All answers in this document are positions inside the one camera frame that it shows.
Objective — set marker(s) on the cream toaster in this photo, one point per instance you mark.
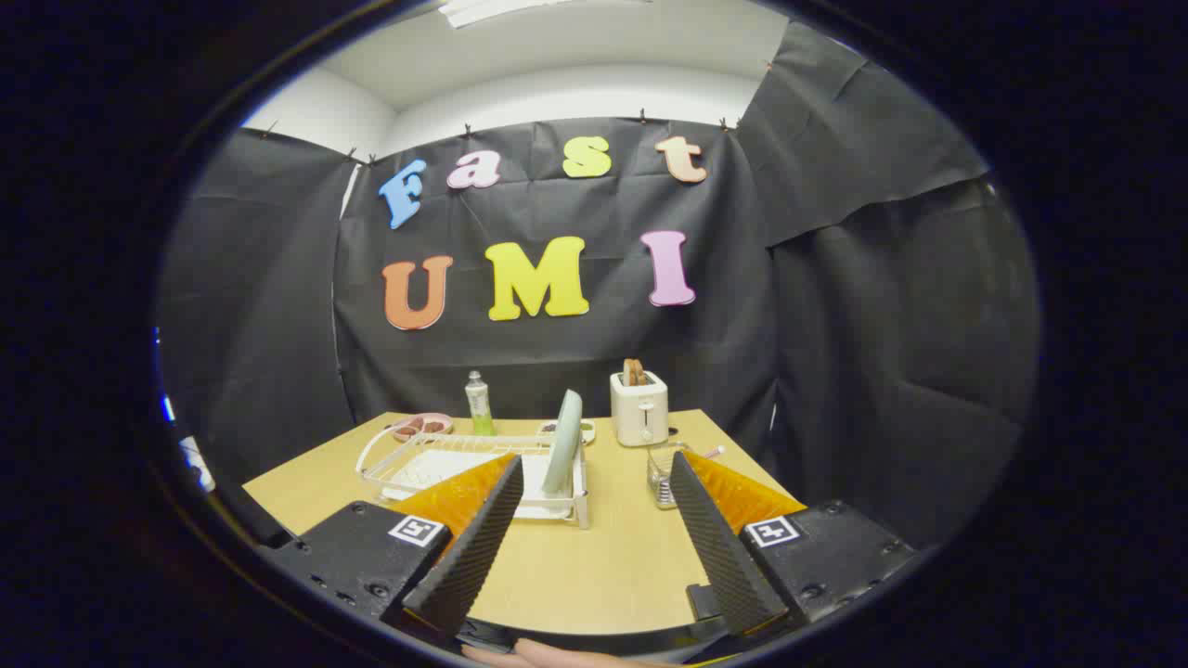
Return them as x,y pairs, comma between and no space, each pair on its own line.
639,413

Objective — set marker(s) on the brown bread slice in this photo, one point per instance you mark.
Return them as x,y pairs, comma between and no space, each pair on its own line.
634,371

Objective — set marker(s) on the ceiling light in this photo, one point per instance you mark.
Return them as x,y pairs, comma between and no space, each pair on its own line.
492,9

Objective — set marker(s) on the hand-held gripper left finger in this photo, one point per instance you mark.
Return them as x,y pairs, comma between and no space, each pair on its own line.
469,557

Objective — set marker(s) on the small white dish with food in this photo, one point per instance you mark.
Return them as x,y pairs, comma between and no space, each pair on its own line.
587,430

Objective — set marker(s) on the clear bottle with green liquid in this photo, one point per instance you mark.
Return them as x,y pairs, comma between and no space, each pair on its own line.
480,408

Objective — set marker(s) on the pale green plate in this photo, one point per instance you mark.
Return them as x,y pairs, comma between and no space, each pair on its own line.
563,445

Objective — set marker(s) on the pink bowl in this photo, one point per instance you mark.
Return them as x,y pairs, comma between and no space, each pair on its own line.
422,427

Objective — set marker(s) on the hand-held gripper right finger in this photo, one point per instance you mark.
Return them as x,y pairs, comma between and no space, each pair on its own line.
719,547

